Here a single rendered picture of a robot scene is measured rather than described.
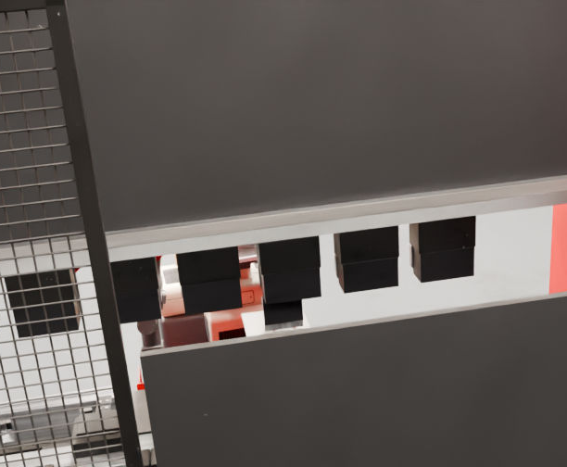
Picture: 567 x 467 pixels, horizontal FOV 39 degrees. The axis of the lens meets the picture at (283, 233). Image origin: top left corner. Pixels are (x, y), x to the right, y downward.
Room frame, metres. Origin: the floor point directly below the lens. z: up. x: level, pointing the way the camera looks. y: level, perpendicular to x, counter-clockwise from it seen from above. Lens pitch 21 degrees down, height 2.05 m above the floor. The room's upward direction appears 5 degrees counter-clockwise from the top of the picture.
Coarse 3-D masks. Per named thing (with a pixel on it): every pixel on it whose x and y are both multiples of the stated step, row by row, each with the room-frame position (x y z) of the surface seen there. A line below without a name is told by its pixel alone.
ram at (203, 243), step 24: (384, 216) 1.83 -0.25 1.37; (408, 216) 1.84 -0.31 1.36; (432, 216) 1.85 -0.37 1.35; (456, 216) 1.85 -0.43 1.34; (192, 240) 1.77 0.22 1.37; (216, 240) 1.78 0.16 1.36; (240, 240) 1.79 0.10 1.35; (264, 240) 1.79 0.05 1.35; (0, 264) 1.71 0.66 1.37; (24, 264) 1.72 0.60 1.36; (48, 264) 1.73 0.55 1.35
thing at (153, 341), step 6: (156, 330) 2.16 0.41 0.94; (144, 336) 2.15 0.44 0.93; (150, 336) 2.15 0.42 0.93; (156, 336) 2.15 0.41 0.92; (144, 342) 2.15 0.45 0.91; (150, 342) 2.14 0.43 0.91; (156, 342) 2.15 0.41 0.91; (162, 342) 2.18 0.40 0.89; (144, 348) 2.12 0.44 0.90; (150, 348) 2.12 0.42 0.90; (156, 348) 2.12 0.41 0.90
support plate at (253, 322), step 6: (252, 312) 2.10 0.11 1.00; (258, 312) 2.10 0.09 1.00; (246, 318) 2.07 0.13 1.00; (252, 318) 2.07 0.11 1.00; (258, 318) 2.07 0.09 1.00; (306, 318) 2.04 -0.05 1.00; (246, 324) 2.03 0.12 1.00; (252, 324) 2.03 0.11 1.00; (258, 324) 2.02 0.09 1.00; (264, 324) 2.02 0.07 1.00; (306, 324) 2.00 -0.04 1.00; (246, 330) 2.00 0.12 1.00; (252, 330) 1.99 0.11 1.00; (258, 330) 1.99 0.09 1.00; (264, 330) 1.99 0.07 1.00; (276, 330) 1.98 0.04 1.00; (282, 330) 1.98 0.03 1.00
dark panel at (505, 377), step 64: (384, 320) 1.35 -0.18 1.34; (448, 320) 1.35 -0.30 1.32; (512, 320) 1.37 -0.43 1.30; (192, 384) 1.29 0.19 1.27; (256, 384) 1.31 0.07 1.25; (320, 384) 1.32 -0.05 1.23; (384, 384) 1.34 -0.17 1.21; (448, 384) 1.35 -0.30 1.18; (512, 384) 1.37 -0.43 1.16; (192, 448) 1.29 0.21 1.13; (256, 448) 1.30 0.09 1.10; (320, 448) 1.32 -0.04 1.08; (384, 448) 1.34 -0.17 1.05; (448, 448) 1.35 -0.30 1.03; (512, 448) 1.37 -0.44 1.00
